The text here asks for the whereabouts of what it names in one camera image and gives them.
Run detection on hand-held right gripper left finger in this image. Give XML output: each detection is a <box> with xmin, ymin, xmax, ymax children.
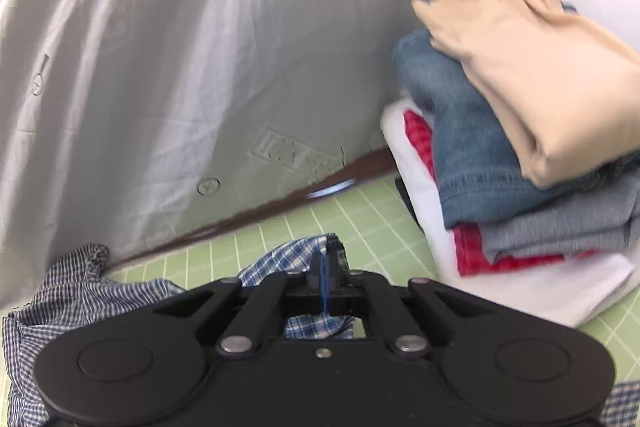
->
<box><xmin>152</xmin><ymin>251</ymin><xmax>326</xmax><ymax>360</ymax></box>

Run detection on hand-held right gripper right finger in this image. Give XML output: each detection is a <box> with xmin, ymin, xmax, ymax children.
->
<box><xmin>325</xmin><ymin>252</ymin><xmax>481</xmax><ymax>358</ymax></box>

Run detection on blue plaid shirt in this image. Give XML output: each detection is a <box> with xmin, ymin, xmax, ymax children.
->
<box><xmin>2</xmin><ymin>233</ymin><xmax>640</xmax><ymax>427</ymax></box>

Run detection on green grid mat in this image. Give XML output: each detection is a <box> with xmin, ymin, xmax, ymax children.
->
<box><xmin>102</xmin><ymin>172</ymin><xmax>640</xmax><ymax>388</ymax></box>

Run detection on brown wooden strip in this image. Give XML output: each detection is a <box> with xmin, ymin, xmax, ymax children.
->
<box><xmin>107</xmin><ymin>147</ymin><xmax>401</xmax><ymax>270</ymax></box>

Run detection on red checked garment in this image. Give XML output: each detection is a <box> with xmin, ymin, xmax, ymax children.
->
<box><xmin>404</xmin><ymin>109</ymin><xmax>601</xmax><ymax>278</ymax></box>

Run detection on white garment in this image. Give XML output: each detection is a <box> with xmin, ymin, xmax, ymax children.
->
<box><xmin>380</xmin><ymin>99</ymin><xmax>636</xmax><ymax>328</ymax></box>

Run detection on blue jeans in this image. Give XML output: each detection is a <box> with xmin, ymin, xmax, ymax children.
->
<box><xmin>391</xmin><ymin>29</ymin><xmax>640</xmax><ymax>230</ymax></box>

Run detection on blue-grey garment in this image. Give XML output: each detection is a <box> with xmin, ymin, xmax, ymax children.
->
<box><xmin>480</xmin><ymin>179</ymin><xmax>640</xmax><ymax>265</ymax></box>

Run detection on grey printed bedsheet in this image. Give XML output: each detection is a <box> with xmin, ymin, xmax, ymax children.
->
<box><xmin>0</xmin><ymin>0</ymin><xmax>518</xmax><ymax>308</ymax></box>

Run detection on beige garment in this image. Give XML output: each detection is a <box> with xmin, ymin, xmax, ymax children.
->
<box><xmin>412</xmin><ymin>0</ymin><xmax>640</xmax><ymax>190</ymax></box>

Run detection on white strap loop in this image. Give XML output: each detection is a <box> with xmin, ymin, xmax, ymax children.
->
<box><xmin>305</xmin><ymin>179</ymin><xmax>357</xmax><ymax>200</ymax></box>

